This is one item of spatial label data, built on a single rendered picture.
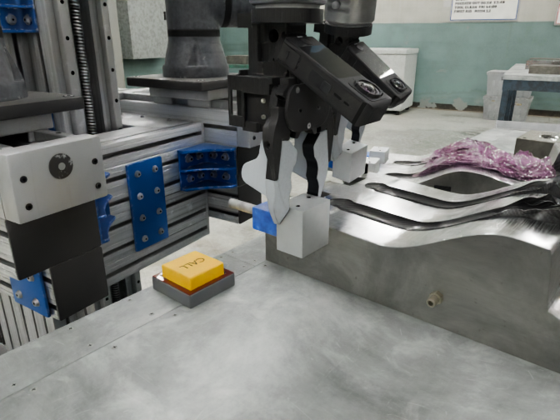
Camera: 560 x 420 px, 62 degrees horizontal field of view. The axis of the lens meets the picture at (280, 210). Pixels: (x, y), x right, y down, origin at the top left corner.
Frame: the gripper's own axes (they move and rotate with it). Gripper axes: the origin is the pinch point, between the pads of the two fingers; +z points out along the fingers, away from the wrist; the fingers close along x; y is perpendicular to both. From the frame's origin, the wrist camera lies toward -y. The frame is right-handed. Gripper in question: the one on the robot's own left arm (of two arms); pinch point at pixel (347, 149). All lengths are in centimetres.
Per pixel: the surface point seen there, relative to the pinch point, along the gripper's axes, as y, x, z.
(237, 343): -10.8, 37.8, 7.8
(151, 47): 569, -364, 133
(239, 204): -2.8, 29.0, -3.4
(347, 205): -7.1, 10.2, 3.5
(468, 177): -16.2, -16.1, 6.0
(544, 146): -19, -66, 15
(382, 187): -7.1, -0.6, 5.0
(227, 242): 124, -86, 127
